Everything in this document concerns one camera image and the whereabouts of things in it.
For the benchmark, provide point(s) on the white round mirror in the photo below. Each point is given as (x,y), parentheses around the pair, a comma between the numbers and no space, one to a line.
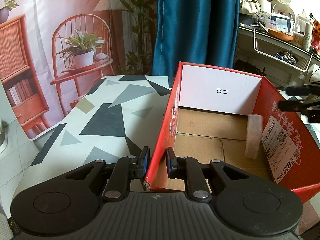
(282,7)

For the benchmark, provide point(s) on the cotton swab box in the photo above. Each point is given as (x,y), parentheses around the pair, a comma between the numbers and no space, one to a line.
(298,39)

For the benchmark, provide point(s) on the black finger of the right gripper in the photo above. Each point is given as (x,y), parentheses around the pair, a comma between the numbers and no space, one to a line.
(310,91)
(308,108)

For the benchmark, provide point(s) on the pink printed backdrop cloth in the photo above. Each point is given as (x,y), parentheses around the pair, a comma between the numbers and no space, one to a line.
(54,51)

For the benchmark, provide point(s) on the white bag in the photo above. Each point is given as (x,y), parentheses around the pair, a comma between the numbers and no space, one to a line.
(250,7)

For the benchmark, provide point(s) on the orange artificial flowers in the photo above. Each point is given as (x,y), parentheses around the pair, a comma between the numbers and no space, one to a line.
(315,32)

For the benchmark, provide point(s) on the white cosmetic bottle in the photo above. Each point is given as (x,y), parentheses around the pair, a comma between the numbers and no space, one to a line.
(307,36)

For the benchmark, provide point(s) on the geometric patterned tablecloth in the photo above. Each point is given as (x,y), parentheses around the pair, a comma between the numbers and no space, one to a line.
(117,120)

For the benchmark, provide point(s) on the orange shallow dish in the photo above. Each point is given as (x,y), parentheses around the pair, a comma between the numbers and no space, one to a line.
(280,35)

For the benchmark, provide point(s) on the blue curtain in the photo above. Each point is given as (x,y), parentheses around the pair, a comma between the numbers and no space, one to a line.
(195,31)

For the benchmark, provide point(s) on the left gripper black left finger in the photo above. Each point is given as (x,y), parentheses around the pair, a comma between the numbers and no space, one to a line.
(121,173)

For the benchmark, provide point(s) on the cluttered white vanity desk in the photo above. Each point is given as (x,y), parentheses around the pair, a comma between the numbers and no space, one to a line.
(278,74)

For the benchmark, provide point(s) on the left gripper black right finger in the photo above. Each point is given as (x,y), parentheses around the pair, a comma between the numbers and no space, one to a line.
(189,170)

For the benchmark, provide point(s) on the white wire basket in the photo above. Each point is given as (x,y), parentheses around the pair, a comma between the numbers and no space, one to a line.
(281,51)

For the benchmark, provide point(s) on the red strawberry cardboard box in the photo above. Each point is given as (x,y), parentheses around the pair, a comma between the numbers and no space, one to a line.
(206,118)

